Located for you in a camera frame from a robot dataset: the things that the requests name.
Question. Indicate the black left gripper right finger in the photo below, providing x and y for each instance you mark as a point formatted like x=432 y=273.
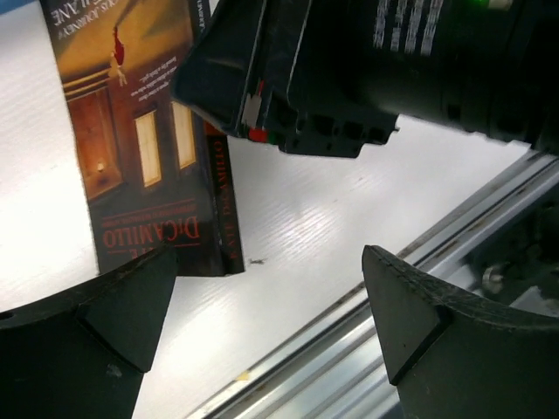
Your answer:
x=453 y=354

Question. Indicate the aluminium mounting rail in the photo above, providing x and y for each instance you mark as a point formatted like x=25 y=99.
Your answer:
x=500 y=244

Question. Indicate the Edward Tulane orange book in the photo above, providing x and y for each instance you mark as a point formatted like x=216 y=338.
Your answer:
x=153 y=171

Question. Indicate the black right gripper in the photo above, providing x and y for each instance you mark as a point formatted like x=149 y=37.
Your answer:
x=325 y=78

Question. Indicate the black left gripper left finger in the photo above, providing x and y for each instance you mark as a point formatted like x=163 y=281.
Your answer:
x=83 y=352

